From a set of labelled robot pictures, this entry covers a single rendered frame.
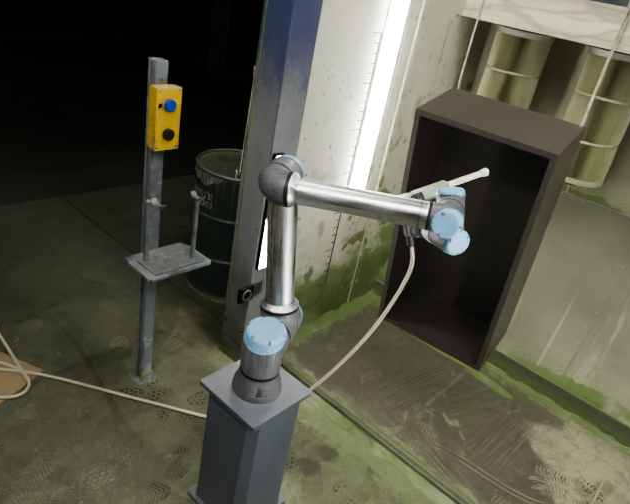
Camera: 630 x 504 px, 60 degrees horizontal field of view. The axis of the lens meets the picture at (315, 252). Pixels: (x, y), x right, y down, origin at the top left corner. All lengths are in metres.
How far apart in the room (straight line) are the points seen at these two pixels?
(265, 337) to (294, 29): 1.31
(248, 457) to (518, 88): 2.58
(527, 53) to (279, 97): 1.64
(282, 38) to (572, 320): 2.37
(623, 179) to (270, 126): 2.21
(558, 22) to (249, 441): 2.63
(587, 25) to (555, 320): 1.68
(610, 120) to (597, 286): 0.99
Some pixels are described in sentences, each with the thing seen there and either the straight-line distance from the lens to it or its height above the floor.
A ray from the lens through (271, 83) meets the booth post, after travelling 2.54.
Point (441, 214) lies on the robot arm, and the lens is 1.63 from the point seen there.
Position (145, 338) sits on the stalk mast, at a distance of 2.91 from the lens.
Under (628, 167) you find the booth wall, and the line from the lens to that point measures 3.77.
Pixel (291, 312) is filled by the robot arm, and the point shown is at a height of 0.92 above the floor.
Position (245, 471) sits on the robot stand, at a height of 0.38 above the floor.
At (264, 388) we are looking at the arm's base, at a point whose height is 0.70.
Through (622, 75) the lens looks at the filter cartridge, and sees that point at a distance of 3.38.
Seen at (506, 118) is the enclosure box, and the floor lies 1.67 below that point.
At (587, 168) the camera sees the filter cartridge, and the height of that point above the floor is 1.36.
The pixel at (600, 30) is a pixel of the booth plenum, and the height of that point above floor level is 2.05.
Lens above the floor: 2.07
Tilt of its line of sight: 27 degrees down
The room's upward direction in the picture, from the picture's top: 12 degrees clockwise
